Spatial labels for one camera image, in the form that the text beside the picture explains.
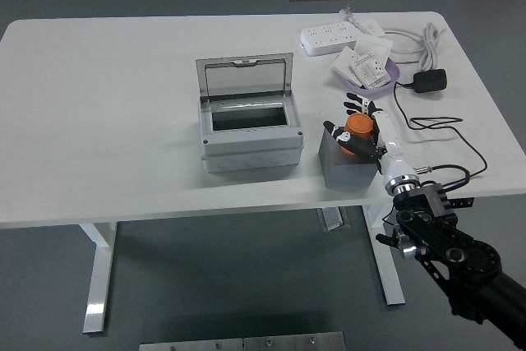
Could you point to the white socket package with label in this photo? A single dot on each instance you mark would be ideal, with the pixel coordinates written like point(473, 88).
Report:
point(370, 71)

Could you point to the small white adapter box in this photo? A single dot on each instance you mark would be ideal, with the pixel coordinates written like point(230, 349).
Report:
point(373, 27)

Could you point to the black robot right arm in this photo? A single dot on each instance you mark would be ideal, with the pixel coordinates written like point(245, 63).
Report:
point(452, 244)

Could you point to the white table leg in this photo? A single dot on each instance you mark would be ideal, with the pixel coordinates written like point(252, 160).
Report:
point(386, 269)

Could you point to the transparent hinged box lid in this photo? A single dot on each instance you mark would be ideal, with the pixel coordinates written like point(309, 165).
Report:
point(246, 79)

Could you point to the grey plastic electrical box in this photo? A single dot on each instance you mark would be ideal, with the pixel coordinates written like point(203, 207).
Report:
point(250, 153)

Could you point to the black table control panel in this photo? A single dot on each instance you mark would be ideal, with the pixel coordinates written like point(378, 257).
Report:
point(462, 203)

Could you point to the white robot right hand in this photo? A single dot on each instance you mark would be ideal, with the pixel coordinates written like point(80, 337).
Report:
point(390, 149)

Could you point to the purple plastic tray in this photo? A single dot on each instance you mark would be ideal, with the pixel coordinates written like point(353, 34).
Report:
point(392, 73)

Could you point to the white plain socket package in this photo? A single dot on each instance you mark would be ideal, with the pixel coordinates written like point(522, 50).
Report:
point(344, 61)

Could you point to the white square switch plate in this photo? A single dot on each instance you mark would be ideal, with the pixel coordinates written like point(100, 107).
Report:
point(373, 47)

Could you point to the grey cube holder with hole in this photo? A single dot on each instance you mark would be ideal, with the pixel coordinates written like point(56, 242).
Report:
point(349, 176)

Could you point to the black power adapter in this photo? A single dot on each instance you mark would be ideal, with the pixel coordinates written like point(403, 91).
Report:
point(429, 80)

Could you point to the orange cylindrical battery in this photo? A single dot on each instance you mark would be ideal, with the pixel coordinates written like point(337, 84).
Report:
point(357, 127)

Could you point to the white power strip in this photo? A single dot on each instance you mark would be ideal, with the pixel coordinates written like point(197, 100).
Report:
point(324, 38)

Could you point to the grey metal plate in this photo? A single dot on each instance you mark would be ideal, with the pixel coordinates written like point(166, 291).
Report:
point(293, 342)
point(191, 344)

